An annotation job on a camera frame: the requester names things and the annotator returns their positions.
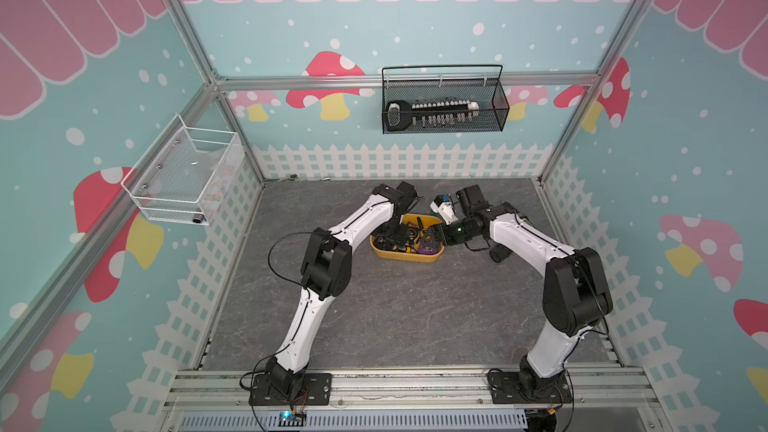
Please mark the black wire mesh basket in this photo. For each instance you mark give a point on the black wire mesh basket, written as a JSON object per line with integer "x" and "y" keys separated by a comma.
{"x": 436, "y": 83}

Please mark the purple tape measure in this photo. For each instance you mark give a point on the purple tape measure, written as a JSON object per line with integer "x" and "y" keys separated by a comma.
{"x": 428, "y": 246}

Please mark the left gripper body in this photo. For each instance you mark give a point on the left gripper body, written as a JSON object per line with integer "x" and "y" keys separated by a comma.
{"x": 394, "y": 232}

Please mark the aluminium front rail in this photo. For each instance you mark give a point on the aluminium front rail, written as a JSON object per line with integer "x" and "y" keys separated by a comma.
{"x": 592, "y": 386}

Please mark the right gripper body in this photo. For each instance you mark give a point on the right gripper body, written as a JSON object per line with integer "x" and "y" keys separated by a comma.
{"x": 454, "y": 234}

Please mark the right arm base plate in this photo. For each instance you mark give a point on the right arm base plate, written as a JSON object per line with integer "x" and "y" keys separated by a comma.
{"x": 523, "y": 388}

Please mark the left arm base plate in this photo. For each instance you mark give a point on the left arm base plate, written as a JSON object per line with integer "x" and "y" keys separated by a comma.
{"x": 298, "y": 390}

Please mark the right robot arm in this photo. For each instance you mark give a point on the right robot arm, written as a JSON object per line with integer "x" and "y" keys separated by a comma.
{"x": 576, "y": 295}

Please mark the socket wrench set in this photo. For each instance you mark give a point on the socket wrench set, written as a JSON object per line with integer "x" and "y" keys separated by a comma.
{"x": 400, "y": 115}

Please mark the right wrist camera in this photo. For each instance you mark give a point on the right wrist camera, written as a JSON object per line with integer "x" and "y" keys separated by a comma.
{"x": 443, "y": 206}

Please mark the yellow storage box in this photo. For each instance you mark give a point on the yellow storage box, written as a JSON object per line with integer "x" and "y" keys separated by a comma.
{"x": 421, "y": 223}

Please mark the green circuit board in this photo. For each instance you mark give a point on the green circuit board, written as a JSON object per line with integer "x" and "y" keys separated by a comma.
{"x": 292, "y": 419}

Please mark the white wire basket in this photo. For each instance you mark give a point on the white wire basket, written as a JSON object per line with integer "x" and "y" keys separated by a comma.
{"x": 186, "y": 174}

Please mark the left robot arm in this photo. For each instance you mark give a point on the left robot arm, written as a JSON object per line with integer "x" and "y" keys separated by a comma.
{"x": 325, "y": 273}

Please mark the green black power drill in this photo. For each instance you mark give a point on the green black power drill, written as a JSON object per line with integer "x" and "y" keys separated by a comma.
{"x": 498, "y": 253}

